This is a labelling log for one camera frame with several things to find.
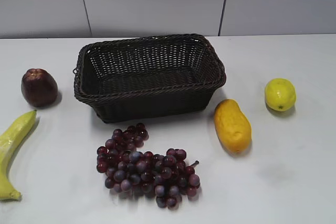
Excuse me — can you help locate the yellow-green banana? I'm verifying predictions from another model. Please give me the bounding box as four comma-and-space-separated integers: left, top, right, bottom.
1, 110, 37, 200

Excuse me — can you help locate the dark brown wicker basket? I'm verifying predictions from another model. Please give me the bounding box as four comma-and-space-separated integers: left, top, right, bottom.
74, 34, 226, 123

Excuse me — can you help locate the orange-yellow mango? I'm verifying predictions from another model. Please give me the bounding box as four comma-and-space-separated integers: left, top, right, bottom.
214, 99, 252, 154

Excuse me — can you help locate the purple grape bunch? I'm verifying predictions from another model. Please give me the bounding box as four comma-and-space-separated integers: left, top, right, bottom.
96, 123, 201, 209

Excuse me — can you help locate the yellow lemon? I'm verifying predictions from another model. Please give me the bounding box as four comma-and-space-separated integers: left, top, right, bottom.
265, 78, 296, 112

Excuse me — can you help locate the dark red apple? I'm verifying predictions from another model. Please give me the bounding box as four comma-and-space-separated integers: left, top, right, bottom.
21, 68, 58, 108

